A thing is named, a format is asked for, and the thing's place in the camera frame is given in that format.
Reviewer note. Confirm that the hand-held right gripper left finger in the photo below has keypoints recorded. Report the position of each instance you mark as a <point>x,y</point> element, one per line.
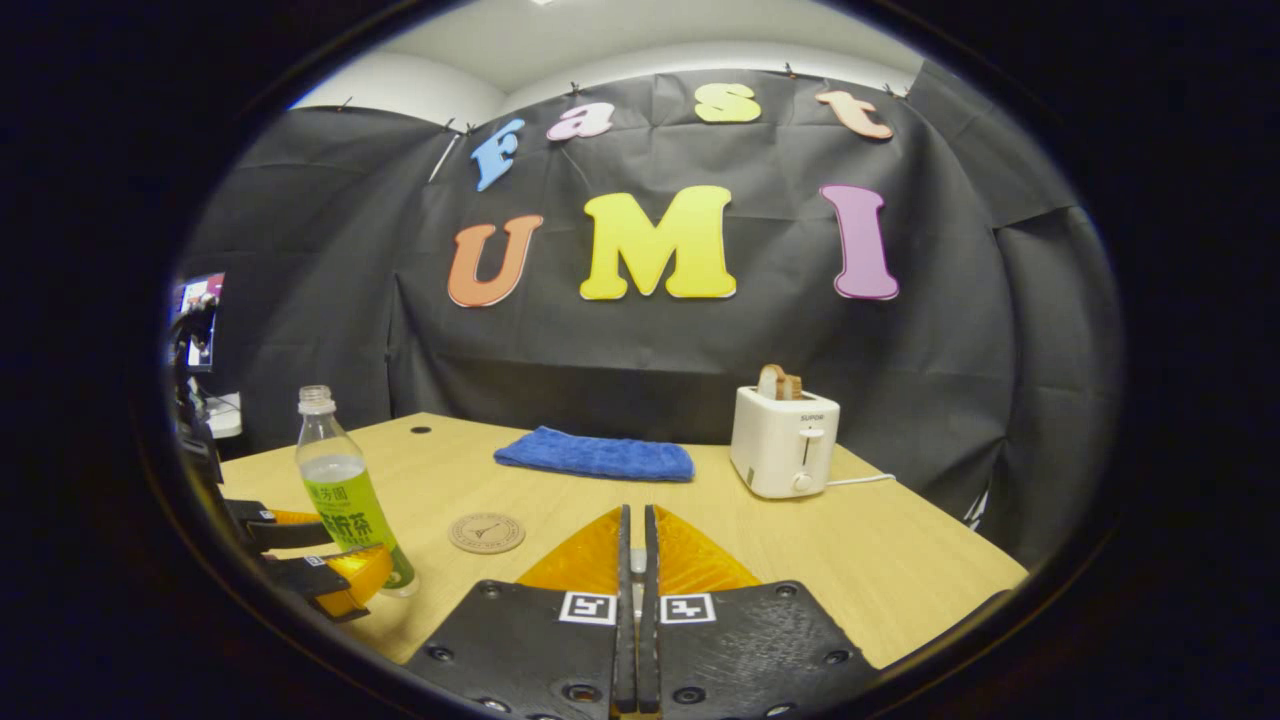
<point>540,640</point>

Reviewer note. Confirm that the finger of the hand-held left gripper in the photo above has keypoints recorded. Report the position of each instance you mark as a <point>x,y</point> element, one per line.
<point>290,537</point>
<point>300,577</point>

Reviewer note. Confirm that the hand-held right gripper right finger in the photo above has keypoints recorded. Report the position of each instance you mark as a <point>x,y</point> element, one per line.
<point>740,640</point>

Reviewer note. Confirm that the clear green-label water bottle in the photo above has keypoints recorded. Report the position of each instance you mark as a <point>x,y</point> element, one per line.
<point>345,500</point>

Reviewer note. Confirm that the round wooden coaster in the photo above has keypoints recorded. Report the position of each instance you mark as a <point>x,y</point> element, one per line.
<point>487,533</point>

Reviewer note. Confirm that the white side table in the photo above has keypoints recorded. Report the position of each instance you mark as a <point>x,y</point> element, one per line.
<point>225,415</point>

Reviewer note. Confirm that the computer monitor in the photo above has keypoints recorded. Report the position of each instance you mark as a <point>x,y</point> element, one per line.
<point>205,290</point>

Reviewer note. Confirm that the blue folded towel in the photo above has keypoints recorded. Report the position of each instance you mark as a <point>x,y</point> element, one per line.
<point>600,455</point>

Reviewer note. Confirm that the white toaster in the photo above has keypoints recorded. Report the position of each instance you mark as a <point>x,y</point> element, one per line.
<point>780,445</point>

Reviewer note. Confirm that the toast bread slice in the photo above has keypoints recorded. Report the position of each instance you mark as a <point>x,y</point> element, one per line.
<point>770,382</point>
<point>794,388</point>

